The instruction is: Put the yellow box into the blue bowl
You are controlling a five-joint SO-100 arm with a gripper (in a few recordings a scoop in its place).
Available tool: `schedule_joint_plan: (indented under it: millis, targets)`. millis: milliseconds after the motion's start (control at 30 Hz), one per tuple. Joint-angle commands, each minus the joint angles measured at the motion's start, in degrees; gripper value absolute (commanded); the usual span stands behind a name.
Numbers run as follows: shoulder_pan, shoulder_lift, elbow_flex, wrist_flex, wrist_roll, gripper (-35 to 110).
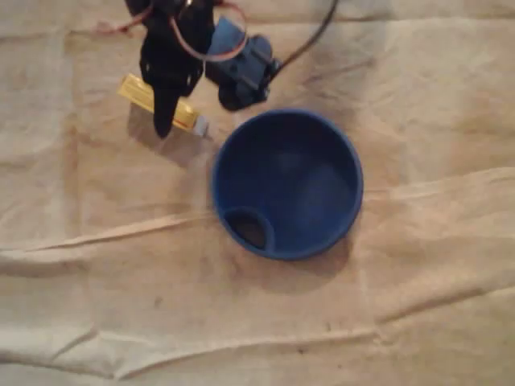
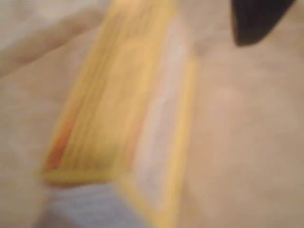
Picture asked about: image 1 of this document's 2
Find white card with QR code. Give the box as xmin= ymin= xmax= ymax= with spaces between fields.
xmin=116 ymin=73 xmax=212 ymax=140

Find blue round plastic bowl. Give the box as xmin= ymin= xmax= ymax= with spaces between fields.
xmin=212 ymin=108 xmax=365 ymax=261

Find beige wrinkled table cloth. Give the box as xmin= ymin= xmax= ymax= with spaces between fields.
xmin=0 ymin=0 xmax=515 ymax=386

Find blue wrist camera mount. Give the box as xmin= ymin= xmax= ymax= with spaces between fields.
xmin=204 ymin=15 xmax=281 ymax=113

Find red servo wire loop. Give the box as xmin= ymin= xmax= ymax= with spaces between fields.
xmin=167 ymin=0 xmax=249 ymax=64

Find black camera cable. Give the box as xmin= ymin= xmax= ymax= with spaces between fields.
xmin=276 ymin=0 xmax=340 ymax=70

